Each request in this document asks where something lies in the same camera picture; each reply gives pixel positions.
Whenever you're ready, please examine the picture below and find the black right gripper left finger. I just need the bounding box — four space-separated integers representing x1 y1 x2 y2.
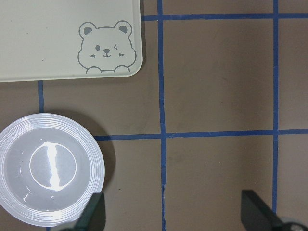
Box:
75 192 106 231

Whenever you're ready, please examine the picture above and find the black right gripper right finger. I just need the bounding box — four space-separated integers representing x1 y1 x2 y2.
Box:
241 190 281 231

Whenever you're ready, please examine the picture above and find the white round plate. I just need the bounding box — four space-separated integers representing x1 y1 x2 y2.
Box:
0 113 105 227

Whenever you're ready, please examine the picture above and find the cream tray with bear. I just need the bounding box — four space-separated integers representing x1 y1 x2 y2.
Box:
0 0 143 82

